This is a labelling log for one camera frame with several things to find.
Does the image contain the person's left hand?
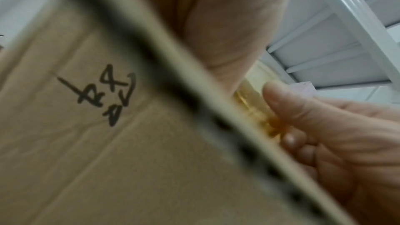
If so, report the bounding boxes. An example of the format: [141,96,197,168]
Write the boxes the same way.
[125,0,301,96]

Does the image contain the person's right hand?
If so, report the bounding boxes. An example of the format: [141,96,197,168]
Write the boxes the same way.
[262,80,400,225]

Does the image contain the round gold tin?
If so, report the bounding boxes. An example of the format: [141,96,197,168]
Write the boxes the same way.
[232,60,291,137]

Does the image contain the brown cardboard box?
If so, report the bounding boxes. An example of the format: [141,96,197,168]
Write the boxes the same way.
[0,0,351,225]

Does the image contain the white metal shelving rack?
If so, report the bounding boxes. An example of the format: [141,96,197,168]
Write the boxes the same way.
[265,0,400,91]

